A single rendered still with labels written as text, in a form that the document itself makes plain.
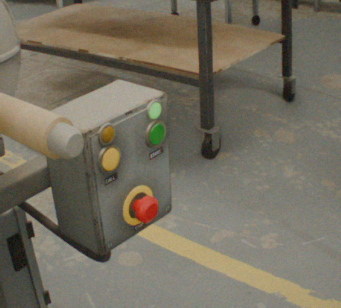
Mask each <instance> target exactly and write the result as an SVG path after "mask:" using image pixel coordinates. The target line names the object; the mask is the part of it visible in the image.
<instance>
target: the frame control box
mask: <svg viewBox="0 0 341 308"><path fill-rule="evenodd" d="M152 100H158V101H160V102H161V104H162V111H161V115H160V116H159V117H158V118H157V119H156V120H154V121H151V120H149V119H148V117H147V106H148V105H149V103H150V102H151V101H152ZM50 112H53V113H55V114H58V115H60V116H64V117H65V118H67V119H69V120H71V122H72V123H73V125H74V127H76V128H78V130H79V131H80V133H81V135H82V137H83V139H84V147H83V149H82V151H81V153H80V154H79V155H78V156H77V157H74V158H72V159H68V160H66V159H63V158H60V159H58V160H57V159H52V158H51V157H47V156H46V162H47V166H48V172H49V181H50V185H51V187H52V192H53V201H54V206H55V212H56V216H57V220H58V225H57V224H55V223H54V222H53V221H51V220H50V219H49V218H48V217H47V216H45V215H44V214H42V213H41V212H39V211H38V210H37V209H35V207H34V206H32V205H31V204H30V203H29V202H27V201H24V202H22V203H21V204H19V205H18V207H20V208H21V209H22V210H23V211H25V212H26V213H28V214H29V215H30V216H31V217H32V218H34V219H35V220H37V221H38V222H39V223H41V224H42V225H43V226H44V227H46V228H47V229H48V230H50V231H51V232H52V233H54V234H55V235H56V236H58V237H59V238H61V239H62V240H64V241H65V242H66V243H67V244H69V245H70V246H72V247H73V248H75V249H76V250H78V251H79V252H81V253H82V254H84V255H86V256H87V257H89V258H91V259H93V260H95V261H96V262H101V263H105V262H108V261H109V260H110V258H111V250H113V249H115V248H116V247H118V246H119V245H120V244H121V243H124V242H126V241H127V240H129V238H131V237H133V236H134V235H136V234H137V233H139V232H141V231H142V230H144V229H145V228H146V227H149V226H150V225H152V224H153V223H154V222H156V221H158V220H159V219H160V218H163V217H164V216H166V215H167V214H169V213H170V212H171V209H172V207H171V174H170V156H169V139H168V121H167V95H166V93H165V92H161V90H156V89H153V88H150V87H146V86H140V85H137V84H132V83H129V82H126V81H121V80H118V81H114V82H113V83H111V84H108V85H105V86H103V87H101V88H100V89H98V90H95V91H93V92H91V93H89V94H85V95H84V96H82V97H79V98H77V99H74V100H73V101H72V102H69V103H67V104H65V105H63V106H60V107H58V108H55V109H54V110H51V111H50ZM106 122H110V123H111V124H112V126H113V127H114V128H115V136H114V139H113V140H112V141H111V143H110V144H109V145H107V146H102V145H101V144H100V142H99V141H98V132H99V130H100V128H101V126H102V125H104V124H106ZM156 123H160V124H162V125H163V126H164V130H165V133H164V138H163V140H162V141H161V142H159V144H157V145H153V144H151V142H150V139H149V135H150V132H151V129H152V127H153V126H154V125H155V124H156ZM110 148H114V149H116V150H117V151H118V153H119V160H118V164H117V165H116V167H115V168H114V169H112V170H109V171H107V170H104V169H103V166H102V159H103V155H104V154H105V152H106V151H107V150H109V149H110ZM147 195H150V196H152V197H155V198H156V199H157V200H158V213H157V214H156V216H155V217H154V218H153V219H152V220H150V221H149V222H148V223H142V222H141V221H138V220H137V218H136V216H135V211H134V210H133V205H134V202H135V201H136V200H137V199H139V198H140V199H142V198H143V197H145V196H147Z"/></svg>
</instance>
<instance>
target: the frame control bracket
mask: <svg viewBox="0 0 341 308"><path fill-rule="evenodd" d="M50 187H51V185H50V181H49V172H48V166H47V162H46V155H44V154H40V155H38V156H36V157H35V158H33V159H31V160H29V161H27V162H25V163H24V164H21V165H20V166H17V167H15V168H13V169H11V170H9V171H8V172H6V173H4V174H2V175H0V214H3V213H4V212H6V211H7V210H11V209H12V208H13V207H14V206H16V205H19V204H21V203H22V202H24V201H26V200H28V199H30V198H32V197H33V196H35V195H37V194H38V193H41V192H43V191H44V190H46V189H48V188H50Z"/></svg>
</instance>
